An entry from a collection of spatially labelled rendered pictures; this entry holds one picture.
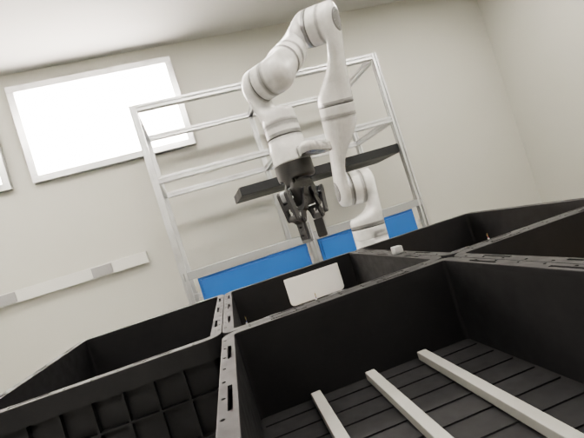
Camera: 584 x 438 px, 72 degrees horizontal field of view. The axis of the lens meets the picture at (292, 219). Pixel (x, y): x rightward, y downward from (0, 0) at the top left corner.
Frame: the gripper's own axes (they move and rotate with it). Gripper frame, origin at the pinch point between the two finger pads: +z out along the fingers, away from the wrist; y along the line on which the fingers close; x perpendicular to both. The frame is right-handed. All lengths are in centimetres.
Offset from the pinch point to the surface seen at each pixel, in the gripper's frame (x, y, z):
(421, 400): 25.6, 30.4, 17.3
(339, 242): -90, -166, 18
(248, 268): -132, -119, 16
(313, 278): -7.6, -5.8, 10.0
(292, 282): -10.9, -2.5, 9.4
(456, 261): 29.2, 17.8, 7.1
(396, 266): 16.3, 4.9, 8.8
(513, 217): 30.9, -23.0, 9.2
